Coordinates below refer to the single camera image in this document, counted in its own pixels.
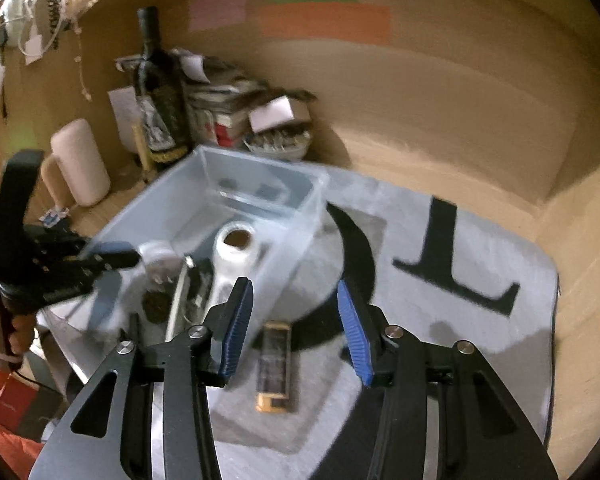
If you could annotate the dark wine bottle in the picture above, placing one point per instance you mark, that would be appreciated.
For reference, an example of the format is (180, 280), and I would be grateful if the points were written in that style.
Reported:
(161, 105)

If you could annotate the brown gold lighter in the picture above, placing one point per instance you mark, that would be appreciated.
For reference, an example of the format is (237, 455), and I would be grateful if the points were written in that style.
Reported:
(276, 365)

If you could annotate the white bowl with small items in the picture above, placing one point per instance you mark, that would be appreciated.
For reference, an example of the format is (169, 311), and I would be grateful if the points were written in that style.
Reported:
(277, 142)

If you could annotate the pink sticky note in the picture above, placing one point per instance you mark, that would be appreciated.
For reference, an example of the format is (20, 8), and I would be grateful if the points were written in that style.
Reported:
(217, 6)

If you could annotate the white paper card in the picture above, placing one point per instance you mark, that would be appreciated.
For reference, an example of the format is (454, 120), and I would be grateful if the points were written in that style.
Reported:
(122, 115)

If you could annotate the beige rounded container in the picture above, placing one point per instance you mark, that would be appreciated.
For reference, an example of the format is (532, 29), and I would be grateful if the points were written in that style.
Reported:
(54, 180)

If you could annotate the stack of magazines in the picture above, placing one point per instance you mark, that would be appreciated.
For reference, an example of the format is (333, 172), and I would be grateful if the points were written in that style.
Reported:
(215, 105)

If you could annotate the red clothing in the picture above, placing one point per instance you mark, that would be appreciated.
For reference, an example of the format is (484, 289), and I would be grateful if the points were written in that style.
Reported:
(0, 440)

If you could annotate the patterned hanging ornament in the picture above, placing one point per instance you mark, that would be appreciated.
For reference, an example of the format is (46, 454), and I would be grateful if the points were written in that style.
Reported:
(50, 15)

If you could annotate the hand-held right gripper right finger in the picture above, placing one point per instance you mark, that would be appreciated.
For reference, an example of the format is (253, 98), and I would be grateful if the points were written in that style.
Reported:
(355, 330)

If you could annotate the clear plastic storage bin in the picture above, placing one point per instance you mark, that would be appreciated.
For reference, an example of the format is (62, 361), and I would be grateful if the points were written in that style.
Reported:
(260, 195)

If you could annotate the small white cardboard box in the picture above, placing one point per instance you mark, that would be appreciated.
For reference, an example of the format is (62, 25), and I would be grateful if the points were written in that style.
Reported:
(275, 112)

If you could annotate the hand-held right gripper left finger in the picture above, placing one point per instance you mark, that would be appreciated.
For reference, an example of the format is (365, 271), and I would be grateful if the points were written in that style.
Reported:
(237, 330)

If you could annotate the orange sticky note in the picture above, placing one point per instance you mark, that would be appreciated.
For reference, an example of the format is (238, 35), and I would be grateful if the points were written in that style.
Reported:
(325, 22)

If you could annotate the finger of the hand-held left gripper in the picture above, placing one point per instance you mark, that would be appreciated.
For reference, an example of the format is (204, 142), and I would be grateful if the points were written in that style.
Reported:
(115, 257)

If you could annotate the silver metal tool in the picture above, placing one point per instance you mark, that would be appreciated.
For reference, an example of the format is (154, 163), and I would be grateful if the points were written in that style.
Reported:
(180, 300)

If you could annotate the cream pillar candle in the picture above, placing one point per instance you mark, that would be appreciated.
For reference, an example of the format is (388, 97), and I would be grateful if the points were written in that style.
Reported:
(82, 165)

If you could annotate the small blue white packet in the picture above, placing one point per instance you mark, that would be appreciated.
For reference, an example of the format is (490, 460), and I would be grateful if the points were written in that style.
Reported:
(55, 216)

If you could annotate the grey mat with black letters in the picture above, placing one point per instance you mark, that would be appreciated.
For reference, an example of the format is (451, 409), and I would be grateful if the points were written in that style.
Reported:
(455, 320)

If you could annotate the white tape roll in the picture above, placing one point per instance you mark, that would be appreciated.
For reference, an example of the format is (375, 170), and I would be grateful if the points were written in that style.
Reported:
(235, 260)

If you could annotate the person's left hand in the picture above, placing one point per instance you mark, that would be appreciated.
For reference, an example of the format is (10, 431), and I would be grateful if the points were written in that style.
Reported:
(22, 332)

